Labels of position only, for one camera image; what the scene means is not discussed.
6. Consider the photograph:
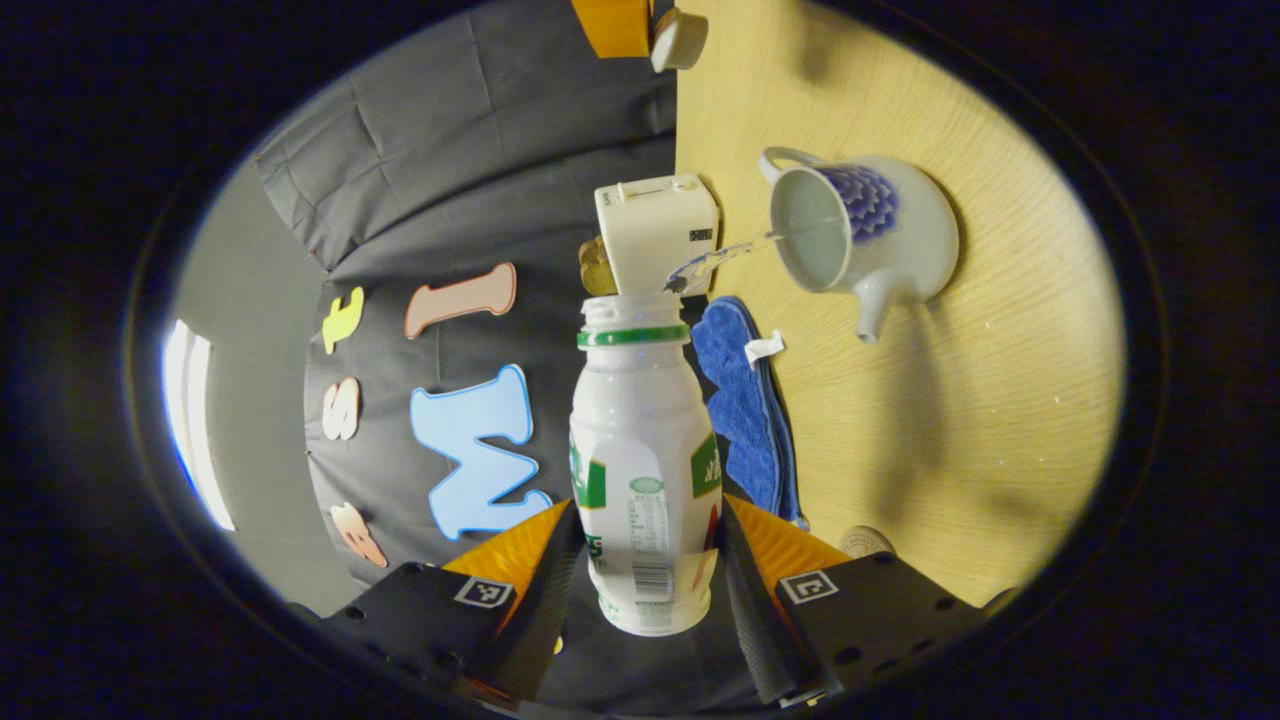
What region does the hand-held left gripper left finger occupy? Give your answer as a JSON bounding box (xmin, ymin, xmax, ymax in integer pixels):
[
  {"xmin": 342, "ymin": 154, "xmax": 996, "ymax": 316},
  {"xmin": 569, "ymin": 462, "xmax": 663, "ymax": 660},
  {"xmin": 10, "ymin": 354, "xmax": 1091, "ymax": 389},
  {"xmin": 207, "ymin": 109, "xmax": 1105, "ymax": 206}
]
[{"xmin": 320, "ymin": 498, "xmax": 589, "ymax": 706}]

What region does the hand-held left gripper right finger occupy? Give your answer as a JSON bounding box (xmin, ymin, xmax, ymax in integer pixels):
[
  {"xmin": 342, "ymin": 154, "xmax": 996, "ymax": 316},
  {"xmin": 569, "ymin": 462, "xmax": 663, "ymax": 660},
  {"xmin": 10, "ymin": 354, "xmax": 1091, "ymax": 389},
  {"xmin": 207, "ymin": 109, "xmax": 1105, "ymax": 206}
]
[{"xmin": 718, "ymin": 493, "xmax": 991, "ymax": 709}]

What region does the round cork coaster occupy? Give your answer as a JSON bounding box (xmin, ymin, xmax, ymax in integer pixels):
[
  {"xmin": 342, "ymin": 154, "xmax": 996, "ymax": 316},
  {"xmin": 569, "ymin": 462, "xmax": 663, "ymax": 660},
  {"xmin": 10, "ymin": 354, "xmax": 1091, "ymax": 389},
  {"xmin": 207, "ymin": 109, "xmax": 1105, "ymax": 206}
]
[{"xmin": 838, "ymin": 525, "xmax": 898, "ymax": 559}]

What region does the white plastic water bottle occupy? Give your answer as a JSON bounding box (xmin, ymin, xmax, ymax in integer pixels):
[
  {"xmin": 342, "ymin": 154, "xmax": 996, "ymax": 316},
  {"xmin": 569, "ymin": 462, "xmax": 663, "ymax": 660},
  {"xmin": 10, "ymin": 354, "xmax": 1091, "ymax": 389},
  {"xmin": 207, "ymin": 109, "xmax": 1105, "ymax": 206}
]
[{"xmin": 568, "ymin": 293, "xmax": 724, "ymax": 638}]

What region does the white blue-flowered teacup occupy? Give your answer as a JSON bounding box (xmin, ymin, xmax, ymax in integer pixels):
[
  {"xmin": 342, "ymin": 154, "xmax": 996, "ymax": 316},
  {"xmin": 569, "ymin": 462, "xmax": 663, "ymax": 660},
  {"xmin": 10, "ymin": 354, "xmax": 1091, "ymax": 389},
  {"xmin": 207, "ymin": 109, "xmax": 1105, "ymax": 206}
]
[{"xmin": 757, "ymin": 146, "xmax": 961, "ymax": 346}]

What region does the white toaster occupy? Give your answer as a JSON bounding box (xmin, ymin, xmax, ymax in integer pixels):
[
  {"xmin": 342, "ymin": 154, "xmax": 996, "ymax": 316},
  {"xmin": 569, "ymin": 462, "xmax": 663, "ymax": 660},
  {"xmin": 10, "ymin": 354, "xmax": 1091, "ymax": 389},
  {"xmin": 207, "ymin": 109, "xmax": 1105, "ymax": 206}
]
[{"xmin": 594, "ymin": 174, "xmax": 721, "ymax": 298}]

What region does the blue towel cloth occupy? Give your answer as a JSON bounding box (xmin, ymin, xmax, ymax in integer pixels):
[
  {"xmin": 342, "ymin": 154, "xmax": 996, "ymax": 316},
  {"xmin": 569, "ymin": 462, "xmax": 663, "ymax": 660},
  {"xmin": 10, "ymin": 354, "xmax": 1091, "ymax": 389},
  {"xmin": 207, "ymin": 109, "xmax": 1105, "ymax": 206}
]
[{"xmin": 690, "ymin": 295, "xmax": 809, "ymax": 531}]

